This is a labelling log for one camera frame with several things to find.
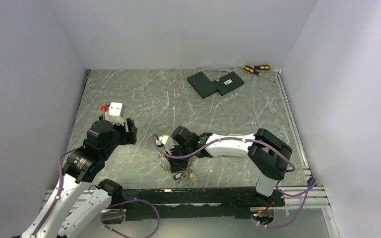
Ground silver wrench on table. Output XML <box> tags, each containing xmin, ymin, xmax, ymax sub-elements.
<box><xmin>251</xmin><ymin>108</ymin><xmax>262</xmax><ymax>128</ymax></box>

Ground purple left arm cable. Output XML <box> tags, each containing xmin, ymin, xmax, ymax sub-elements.
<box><xmin>29</xmin><ymin>107</ymin><xmax>161</xmax><ymax>238</ymax></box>

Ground round metal key organizer disc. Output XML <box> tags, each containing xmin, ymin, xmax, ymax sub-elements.
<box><xmin>158</xmin><ymin>154</ymin><xmax>193</xmax><ymax>181</ymax></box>

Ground yellow black screwdriver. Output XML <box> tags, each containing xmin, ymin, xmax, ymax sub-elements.
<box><xmin>239</xmin><ymin>65</ymin><xmax>271</xmax><ymax>71</ymax></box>
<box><xmin>244</xmin><ymin>69</ymin><xmax>274</xmax><ymax>83</ymax></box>

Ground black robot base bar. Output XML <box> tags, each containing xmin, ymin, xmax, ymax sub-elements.
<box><xmin>110</xmin><ymin>186</ymin><xmax>285</xmax><ymax>221</ymax></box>

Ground yellow black screwdriver front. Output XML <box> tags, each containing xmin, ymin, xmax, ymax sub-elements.
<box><xmin>244</xmin><ymin>69</ymin><xmax>274</xmax><ymax>83</ymax></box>

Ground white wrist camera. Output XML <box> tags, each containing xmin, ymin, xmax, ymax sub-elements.
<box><xmin>155</xmin><ymin>135</ymin><xmax>174</xmax><ymax>155</ymax></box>
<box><xmin>100</xmin><ymin>102</ymin><xmax>125</xmax><ymax>125</ymax></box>

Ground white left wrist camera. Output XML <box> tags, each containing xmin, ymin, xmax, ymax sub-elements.
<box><xmin>100</xmin><ymin>102</ymin><xmax>125</xmax><ymax>125</ymax></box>

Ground small black flat box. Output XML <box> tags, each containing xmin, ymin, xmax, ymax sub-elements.
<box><xmin>212</xmin><ymin>71</ymin><xmax>244</xmax><ymax>96</ymax></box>

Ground long silver wrench at wall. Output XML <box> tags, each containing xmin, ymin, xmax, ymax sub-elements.
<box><xmin>196</xmin><ymin>67</ymin><xmax>235</xmax><ymax>73</ymax></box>

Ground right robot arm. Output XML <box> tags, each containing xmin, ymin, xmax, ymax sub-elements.
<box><xmin>156</xmin><ymin>126</ymin><xmax>295</xmax><ymax>206</ymax></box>

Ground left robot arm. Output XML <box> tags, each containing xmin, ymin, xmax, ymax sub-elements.
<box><xmin>21</xmin><ymin>116</ymin><xmax>137</xmax><ymax>238</ymax></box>

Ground yellow black screwdriver rear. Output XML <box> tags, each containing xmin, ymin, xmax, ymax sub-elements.
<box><xmin>239</xmin><ymin>65</ymin><xmax>271</xmax><ymax>71</ymax></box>

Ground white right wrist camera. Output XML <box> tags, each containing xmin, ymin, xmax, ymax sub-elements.
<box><xmin>155</xmin><ymin>135</ymin><xmax>174</xmax><ymax>155</ymax></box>

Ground black key tag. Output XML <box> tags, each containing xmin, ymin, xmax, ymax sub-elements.
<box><xmin>173</xmin><ymin>172</ymin><xmax>182</xmax><ymax>180</ymax></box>

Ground large black flat box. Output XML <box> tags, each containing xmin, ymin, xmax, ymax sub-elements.
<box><xmin>187</xmin><ymin>72</ymin><xmax>218</xmax><ymax>99</ymax></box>

